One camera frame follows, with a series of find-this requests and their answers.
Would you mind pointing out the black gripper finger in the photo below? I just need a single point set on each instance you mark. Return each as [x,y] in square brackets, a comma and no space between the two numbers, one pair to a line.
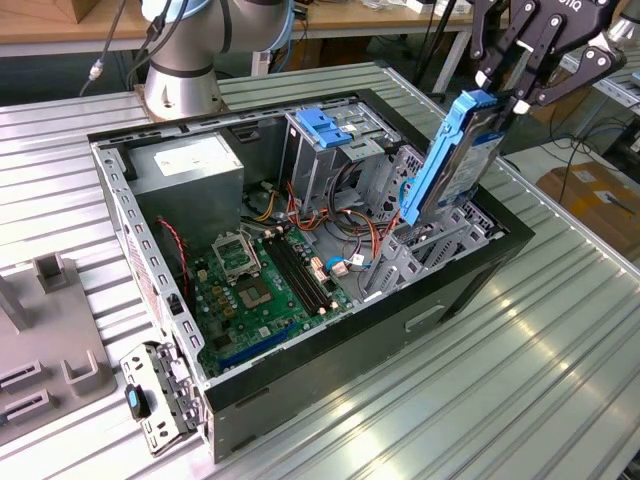
[515,35]
[550,55]

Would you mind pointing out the hard disk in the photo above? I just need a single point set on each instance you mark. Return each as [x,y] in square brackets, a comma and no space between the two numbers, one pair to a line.
[465,165]

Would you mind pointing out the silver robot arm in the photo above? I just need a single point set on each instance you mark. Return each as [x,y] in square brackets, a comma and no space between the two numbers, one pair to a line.
[175,85]

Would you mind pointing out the metal disk bay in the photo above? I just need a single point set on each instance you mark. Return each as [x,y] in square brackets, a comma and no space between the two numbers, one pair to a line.
[395,270]

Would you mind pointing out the large brown cardboard box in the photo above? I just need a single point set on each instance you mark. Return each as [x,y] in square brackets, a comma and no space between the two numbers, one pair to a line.
[575,112]

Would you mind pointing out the black stand pole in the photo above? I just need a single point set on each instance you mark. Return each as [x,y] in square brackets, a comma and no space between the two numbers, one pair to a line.
[440,40]

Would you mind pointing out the cardboard box with labels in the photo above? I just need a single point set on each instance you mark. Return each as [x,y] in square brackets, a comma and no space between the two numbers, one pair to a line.
[590,200]

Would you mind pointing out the blue drive bay latch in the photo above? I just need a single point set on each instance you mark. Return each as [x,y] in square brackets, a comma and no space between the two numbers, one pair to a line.
[320,127]

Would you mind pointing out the metal drive cage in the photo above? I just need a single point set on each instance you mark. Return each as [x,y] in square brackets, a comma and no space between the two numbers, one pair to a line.
[310,170]

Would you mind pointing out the black RAM slot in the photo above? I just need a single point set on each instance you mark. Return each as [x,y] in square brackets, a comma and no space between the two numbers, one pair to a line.
[309,269]
[297,275]
[303,271]
[291,277]

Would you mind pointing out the grey power supply unit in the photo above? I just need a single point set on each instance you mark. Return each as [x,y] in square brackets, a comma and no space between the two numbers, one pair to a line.
[190,200]

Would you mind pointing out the black open PC case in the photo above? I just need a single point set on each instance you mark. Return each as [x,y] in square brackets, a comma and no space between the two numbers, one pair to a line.
[350,360]

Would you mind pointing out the green motherboard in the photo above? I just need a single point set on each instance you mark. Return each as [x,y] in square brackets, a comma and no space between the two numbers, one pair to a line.
[272,320]

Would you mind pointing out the blue expansion slot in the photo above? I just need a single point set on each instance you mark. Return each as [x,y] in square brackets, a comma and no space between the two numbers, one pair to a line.
[256,346]

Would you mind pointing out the black case fan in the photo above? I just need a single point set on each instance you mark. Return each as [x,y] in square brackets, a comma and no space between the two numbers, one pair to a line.
[172,270]

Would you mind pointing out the wooden box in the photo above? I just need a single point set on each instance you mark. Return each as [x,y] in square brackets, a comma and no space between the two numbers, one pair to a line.
[87,10]

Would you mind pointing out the black clip with blue button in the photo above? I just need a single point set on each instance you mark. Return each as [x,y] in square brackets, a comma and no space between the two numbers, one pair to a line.
[132,400]

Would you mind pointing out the grey parts rack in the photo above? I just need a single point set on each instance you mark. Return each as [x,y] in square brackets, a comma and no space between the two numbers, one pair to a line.
[55,320]

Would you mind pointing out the metal hinged slot bracket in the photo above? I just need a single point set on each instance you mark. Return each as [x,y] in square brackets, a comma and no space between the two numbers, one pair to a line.
[150,370]

